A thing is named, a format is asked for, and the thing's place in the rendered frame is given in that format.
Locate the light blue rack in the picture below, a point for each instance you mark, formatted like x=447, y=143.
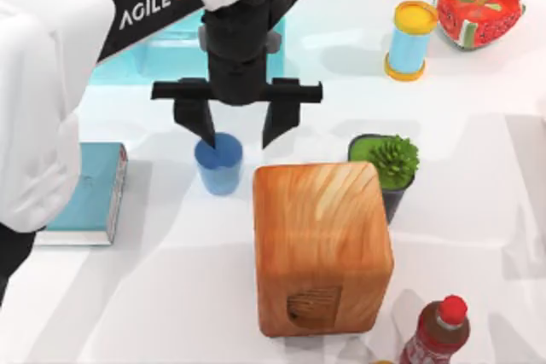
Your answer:
x=170, y=57

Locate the teal book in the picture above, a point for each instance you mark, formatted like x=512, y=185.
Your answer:
x=91, y=193

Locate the blue and yellow can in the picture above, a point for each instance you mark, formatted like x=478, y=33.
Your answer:
x=408, y=46

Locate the green plant in dark pot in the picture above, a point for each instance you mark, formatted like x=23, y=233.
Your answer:
x=394, y=163

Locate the red strawberry plant pot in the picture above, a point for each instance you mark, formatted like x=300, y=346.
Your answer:
x=482, y=14

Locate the blue cup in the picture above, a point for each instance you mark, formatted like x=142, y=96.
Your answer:
x=219, y=172

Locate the wooden box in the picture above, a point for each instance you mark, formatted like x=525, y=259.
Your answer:
x=320, y=244

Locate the brown bottle with red cap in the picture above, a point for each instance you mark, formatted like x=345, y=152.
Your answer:
x=439, y=334

